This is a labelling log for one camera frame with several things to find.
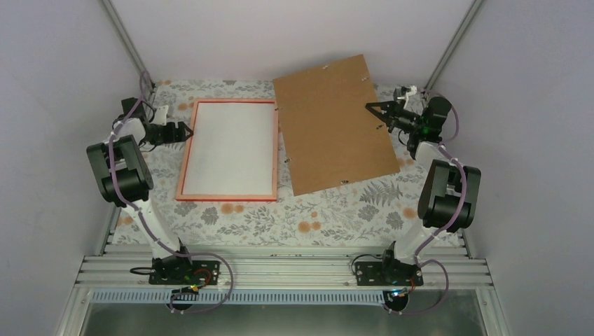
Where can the aluminium rail base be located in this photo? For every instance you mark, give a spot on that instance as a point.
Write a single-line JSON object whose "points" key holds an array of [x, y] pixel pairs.
{"points": [[274, 267]]}

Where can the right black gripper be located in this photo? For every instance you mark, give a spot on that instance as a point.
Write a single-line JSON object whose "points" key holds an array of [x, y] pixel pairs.
{"points": [[389, 120]]}

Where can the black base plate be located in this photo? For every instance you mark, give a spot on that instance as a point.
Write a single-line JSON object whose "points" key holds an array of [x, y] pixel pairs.
{"points": [[184, 273], [377, 274]]}

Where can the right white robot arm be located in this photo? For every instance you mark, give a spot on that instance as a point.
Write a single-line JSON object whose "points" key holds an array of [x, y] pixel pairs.
{"points": [[449, 195]]}

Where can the grey slotted cable duct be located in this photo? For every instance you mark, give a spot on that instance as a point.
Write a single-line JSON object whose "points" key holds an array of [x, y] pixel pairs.
{"points": [[244, 297]]}

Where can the brown backing board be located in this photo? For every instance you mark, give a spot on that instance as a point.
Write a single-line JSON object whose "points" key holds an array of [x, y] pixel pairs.
{"points": [[330, 138]]}

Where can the red picture frame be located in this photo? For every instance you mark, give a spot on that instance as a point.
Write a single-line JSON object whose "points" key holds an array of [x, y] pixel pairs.
{"points": [[229, 150]]}

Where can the landscape photo print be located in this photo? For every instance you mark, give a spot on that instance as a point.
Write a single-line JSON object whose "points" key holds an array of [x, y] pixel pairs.
{"points": [[227, 148]]}

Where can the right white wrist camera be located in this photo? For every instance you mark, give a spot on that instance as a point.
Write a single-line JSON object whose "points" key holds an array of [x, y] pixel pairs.
{"points": [[404, 93]]}

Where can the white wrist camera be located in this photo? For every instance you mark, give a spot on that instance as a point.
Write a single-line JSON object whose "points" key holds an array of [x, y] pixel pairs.
{"points": [[160, 115], [404, 93]]}

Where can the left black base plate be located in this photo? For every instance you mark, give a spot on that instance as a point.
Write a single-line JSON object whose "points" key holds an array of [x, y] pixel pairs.
{"points": [[184, 273]]}

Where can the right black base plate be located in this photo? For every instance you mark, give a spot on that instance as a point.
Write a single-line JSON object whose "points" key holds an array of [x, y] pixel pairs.
{"points": [[377, 274]]}

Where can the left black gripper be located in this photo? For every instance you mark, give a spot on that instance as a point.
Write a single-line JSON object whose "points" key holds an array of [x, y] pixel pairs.
{"points": [[171, 137]]}

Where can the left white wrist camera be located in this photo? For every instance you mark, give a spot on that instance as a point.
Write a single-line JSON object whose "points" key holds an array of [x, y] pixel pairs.
{"points": [[160, 115]]}

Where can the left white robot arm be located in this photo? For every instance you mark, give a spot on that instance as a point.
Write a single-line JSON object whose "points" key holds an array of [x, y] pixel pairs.
{"points": [[124, 179]]}

